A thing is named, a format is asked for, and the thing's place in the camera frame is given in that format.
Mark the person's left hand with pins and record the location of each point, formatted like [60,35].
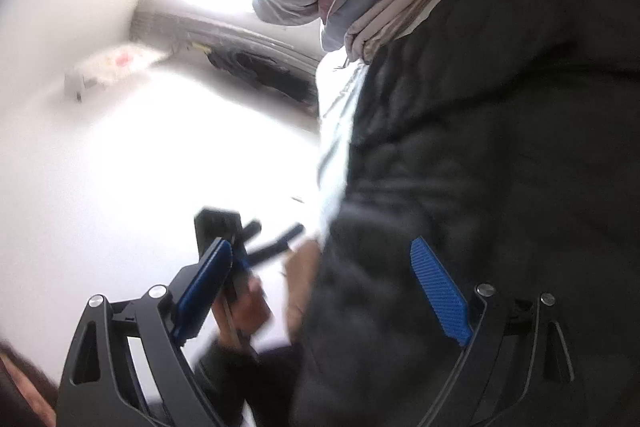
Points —
[245,309]

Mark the white box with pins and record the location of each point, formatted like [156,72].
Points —
[115,64]

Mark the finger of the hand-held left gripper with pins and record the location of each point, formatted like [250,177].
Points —
[252,229]
[277,244]

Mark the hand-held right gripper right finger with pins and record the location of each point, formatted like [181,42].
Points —
[440,292]

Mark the brown cloth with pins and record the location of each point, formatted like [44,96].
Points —
[20,387]

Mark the patterned curtain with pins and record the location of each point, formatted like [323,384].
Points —
[170,24]

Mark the person's left forearm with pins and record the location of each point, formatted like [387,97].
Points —
[245,377]

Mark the black puffer jacket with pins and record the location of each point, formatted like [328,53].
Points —
[475,132]

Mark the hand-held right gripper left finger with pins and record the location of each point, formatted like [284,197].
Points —
[202,289]

